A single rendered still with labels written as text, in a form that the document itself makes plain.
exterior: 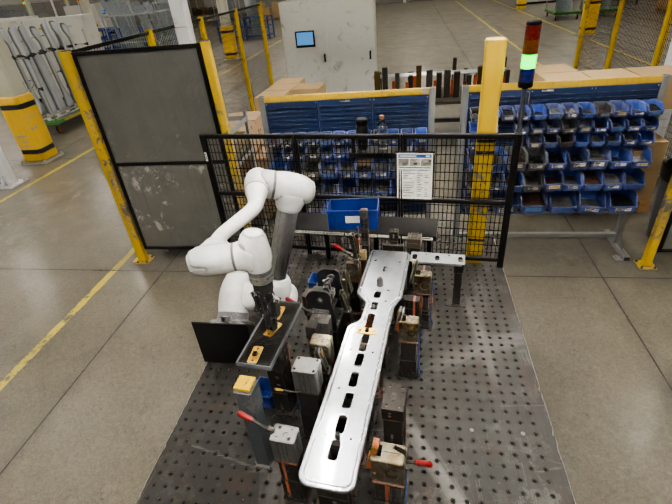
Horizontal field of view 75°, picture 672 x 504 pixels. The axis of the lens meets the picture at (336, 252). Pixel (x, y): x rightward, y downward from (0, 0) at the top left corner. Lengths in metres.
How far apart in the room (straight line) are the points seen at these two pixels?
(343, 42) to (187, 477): 7.38
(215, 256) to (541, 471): 1.44
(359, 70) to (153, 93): 5.01
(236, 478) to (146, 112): 3.04
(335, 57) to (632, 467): 7.22
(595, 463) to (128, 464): 2.63
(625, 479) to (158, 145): 3.99
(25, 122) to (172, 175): 5.09
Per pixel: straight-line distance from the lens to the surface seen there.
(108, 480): 3.11
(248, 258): 1.53
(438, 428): 2.02
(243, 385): 1.62
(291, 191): 2.00
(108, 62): 4.17
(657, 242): 4.47
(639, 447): 3.12
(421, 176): 2.63
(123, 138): 4.34
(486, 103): 2.53
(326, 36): 8.39
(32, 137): 9.11
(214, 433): 2.12
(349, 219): 2.60
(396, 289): 2.18
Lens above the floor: 2.33
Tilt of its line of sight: 32 degrees down
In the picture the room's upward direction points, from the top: 6 degrees counter-clockwise
